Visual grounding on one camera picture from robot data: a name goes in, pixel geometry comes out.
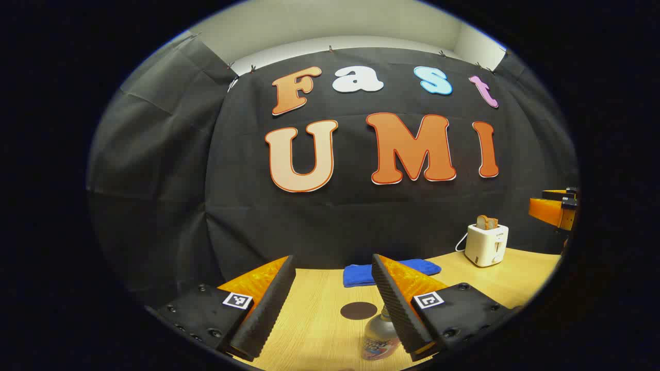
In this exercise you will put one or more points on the blue folded towel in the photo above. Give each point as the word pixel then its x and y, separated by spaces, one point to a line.
pixel 361 275

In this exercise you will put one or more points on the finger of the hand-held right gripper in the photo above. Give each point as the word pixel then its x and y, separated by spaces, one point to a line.
pixel 559 194
pixel 551 212

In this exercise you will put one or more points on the brown toast slice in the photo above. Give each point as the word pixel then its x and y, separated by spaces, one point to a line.
pixel 493 223
pixel 481 222

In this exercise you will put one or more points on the dark round coaster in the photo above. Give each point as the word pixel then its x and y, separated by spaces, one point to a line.
pixel 356 310

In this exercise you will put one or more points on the white toaster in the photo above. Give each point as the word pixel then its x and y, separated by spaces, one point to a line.
pixel 484 247

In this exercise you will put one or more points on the silver water bottle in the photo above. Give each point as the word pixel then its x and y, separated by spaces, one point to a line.
pixel 379 337

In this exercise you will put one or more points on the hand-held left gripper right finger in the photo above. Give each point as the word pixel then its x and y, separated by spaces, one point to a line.
pixel 397 309

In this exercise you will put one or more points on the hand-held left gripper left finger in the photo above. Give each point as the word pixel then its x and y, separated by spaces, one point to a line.
pixel 268 304

